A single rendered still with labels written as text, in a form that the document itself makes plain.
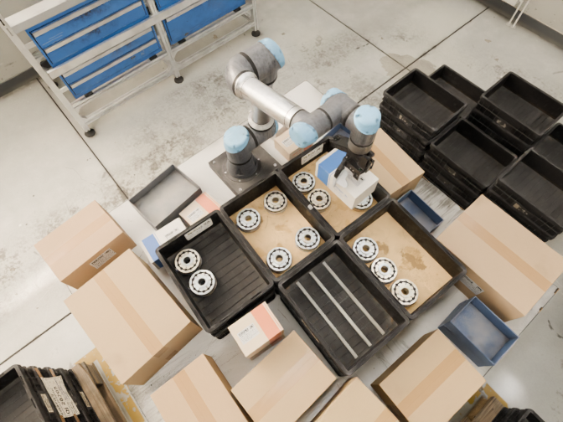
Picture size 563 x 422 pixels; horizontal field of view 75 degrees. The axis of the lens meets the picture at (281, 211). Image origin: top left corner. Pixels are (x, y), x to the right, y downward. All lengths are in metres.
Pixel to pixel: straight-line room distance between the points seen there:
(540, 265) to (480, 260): 0.22
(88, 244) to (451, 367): 1.48
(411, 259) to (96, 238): 1.31
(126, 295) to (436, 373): 1.16
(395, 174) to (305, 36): 2.17
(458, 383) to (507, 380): 1.06
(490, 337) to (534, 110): 1.55
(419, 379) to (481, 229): 0.63
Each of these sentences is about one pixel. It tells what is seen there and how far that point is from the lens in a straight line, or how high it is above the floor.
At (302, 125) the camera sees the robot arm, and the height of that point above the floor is 1.45.
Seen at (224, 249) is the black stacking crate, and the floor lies 0.83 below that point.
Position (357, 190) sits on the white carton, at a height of 1.13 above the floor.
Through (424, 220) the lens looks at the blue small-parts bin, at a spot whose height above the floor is 0.70.
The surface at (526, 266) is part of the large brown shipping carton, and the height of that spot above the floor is 0.90.
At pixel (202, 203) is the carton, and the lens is 1.73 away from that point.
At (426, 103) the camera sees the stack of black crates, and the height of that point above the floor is 0.49.
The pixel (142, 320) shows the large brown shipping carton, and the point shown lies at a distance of 1.50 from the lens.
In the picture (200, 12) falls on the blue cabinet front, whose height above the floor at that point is 0.44.
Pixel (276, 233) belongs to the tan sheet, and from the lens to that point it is 1.56.
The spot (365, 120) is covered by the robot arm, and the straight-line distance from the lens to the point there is 1.07.
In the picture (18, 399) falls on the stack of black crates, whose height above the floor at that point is 0.49.
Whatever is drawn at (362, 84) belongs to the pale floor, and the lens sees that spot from 3.25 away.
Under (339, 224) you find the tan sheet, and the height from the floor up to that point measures 0.83.
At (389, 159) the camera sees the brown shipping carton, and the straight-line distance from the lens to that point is 1.75.
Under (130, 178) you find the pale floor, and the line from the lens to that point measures 2.90.
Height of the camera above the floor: 2.27
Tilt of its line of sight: 64 degrees down
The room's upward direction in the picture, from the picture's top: 4 degrees counter-clockwise
